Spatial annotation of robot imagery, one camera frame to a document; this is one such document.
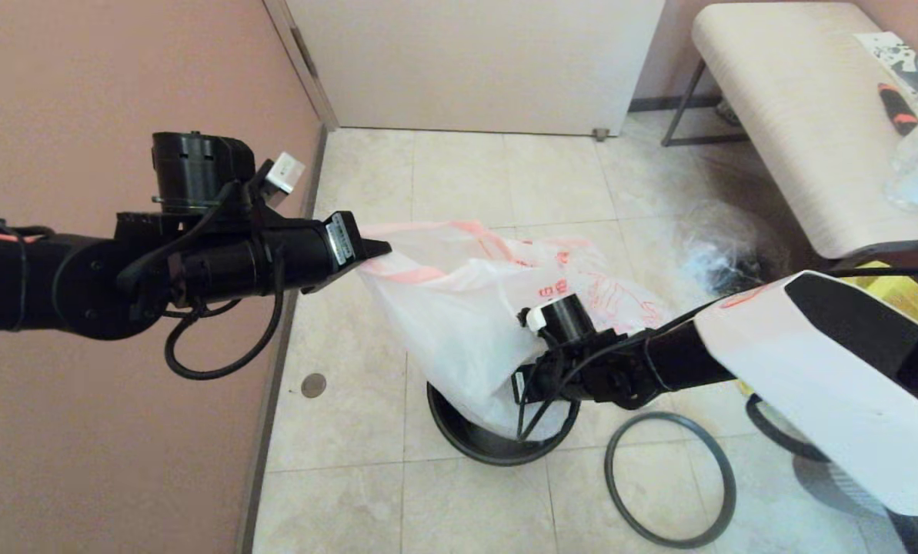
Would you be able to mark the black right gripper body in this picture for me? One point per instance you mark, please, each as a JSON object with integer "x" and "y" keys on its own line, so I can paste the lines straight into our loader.
{"x": 551, "y": 385}

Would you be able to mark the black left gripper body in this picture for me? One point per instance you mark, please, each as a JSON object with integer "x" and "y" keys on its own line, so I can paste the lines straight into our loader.
{"x": 312, "y": 254}

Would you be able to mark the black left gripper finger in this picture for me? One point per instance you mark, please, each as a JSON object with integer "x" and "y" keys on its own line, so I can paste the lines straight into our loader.
{"x": 368, "y": 260}
{"x": 375, "y": 247}

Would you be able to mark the white red-printed plastic bag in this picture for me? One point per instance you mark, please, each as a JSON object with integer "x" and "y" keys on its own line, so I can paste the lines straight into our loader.
{"x": 620, "y": 296}

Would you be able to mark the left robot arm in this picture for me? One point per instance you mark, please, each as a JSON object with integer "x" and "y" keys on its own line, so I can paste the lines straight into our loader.
{"x": 43, "y": 285}

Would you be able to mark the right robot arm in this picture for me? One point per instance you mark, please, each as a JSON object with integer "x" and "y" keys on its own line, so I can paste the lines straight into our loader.
{"x": 812, "y": 369}

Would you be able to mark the grey ribbed robot base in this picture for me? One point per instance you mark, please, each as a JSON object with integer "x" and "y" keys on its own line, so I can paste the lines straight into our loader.
{"x": 828, "y": 485}

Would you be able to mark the black round trash bin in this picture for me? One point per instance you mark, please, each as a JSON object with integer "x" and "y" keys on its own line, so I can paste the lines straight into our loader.
{"x": 489, "y": 452}

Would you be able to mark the clear bag with dark contents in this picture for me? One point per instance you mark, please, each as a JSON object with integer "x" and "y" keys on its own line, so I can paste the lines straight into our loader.
{"x": 716, "y": 258}

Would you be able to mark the round metal floor drain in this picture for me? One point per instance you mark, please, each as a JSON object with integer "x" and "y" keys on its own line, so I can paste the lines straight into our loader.
{"x": 313, "y": 385}

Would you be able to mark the white door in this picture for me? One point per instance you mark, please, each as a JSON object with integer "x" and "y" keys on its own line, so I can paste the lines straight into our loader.
{"x": 474, "y": 61}

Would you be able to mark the small metal door stop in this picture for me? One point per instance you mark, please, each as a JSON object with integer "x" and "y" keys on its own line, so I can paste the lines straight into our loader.
{"x": 599, "y": 135}

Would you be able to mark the beige wooden table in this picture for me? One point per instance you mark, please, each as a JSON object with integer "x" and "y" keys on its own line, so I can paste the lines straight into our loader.
{"x": 797, "y": 115}

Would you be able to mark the black orange tool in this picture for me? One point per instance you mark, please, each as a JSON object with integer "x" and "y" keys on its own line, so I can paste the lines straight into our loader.
{"x": 893, "y": 110}

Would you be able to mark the black white printed leaflet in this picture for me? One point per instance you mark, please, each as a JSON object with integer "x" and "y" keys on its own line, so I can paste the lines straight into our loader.
{"x": 893, "y": 60}

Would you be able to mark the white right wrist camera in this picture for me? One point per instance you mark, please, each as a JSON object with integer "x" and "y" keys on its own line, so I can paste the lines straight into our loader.
{"x": 537, "y": 318}

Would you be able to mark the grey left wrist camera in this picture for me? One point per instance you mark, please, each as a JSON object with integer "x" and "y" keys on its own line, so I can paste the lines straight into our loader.
{"x": 285, "y": 173}

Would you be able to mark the beige door frame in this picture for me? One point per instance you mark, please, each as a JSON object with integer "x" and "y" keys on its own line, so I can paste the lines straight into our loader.
{"x": 302, "y": 61}

